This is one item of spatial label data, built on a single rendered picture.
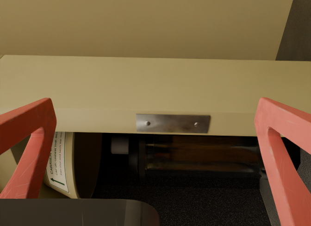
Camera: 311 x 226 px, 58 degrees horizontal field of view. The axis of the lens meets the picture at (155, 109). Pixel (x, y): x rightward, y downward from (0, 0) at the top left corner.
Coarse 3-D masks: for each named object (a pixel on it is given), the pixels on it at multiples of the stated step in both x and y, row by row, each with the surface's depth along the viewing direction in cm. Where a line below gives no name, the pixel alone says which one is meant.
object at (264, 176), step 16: (160, 144) 39; (176, 144) 39; (192, 144) 39; (208, 144) 39; (224, 144) 39; (240, 144) 39; (256, 144) 39; (160, 160) 39; (176, 160) 39; (192, 160) 39; (208, 160) 39; (224, 160) 39; (240, 160) 39; (256, 160) 39; (192, 176) 42; (208, 176) 42; (224, 176) 41; (240, 176) 41; (256, 176) 41
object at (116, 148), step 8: (112, 136) 44; (120, 136) 44; (128, 136) 44; (136, 136) 40; (112, 144) 43; (120, 144) 42; (128, 144) 42; (136, 144) 39; (112, 152) 43; (120, 152) 43; (128, 152) 40; (136, 152) 39; (136, 160) 40; (136, 168) 40
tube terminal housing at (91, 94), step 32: (0, 64) 33; (32, 64) 33; (64, 64) 33; (96, 64) 34; (128, 64) 34; (160, 64) 34; (192, 64) 34; (224, 64) 34; (256, 64) 34; (288, 64) 34; (0, 96) 28; (32, 96) 28; (64, 96) 28; (96, 96) 28; (128, 96) 28; (160, 96) 28; (192, 96) 28; (224, 96) 28; (256, 96) 28; (288, 96) 28; (64, 128) 28; (96, 128) 28; (128, 128) 28; (224, 128) 27; (0, 160) 31; (0, 192) 34
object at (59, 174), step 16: (64, 144) 34; (80, 144) 50; (96, 144) 51; (48, 160) 36; (64, 160) 34; (80, 160) 49; (96, 160) 50; (48, 176) 37; (64, 176) 35; (80, 176) 47; (96, 176) 48; (64, 192) 38; (80, 192) 43
